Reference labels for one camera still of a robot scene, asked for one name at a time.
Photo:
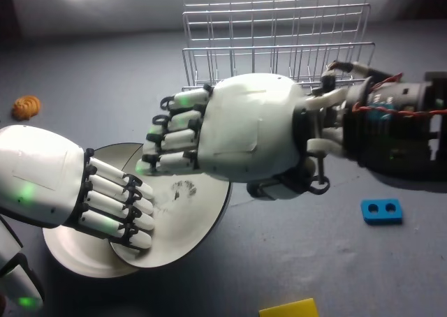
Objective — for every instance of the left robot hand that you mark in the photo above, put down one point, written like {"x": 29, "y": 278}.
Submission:
{"x": 38, "y": 174}

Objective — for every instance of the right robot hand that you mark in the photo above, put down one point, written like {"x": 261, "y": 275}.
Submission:
{"x": 244, "y": 121}

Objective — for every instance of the black-rimmed white plate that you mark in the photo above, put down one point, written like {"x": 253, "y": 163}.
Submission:
{"x": 80, "y": 257}

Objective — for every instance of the orange swirl cookie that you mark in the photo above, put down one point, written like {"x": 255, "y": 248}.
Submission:
{"x": 27, "y": 108}

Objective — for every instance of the blue block with two holes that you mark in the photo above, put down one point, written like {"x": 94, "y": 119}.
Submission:
{"x": 381, "y": 218}

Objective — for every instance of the yellow flat block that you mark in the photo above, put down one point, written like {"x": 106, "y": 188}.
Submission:
{"x": 290, "y": 308}

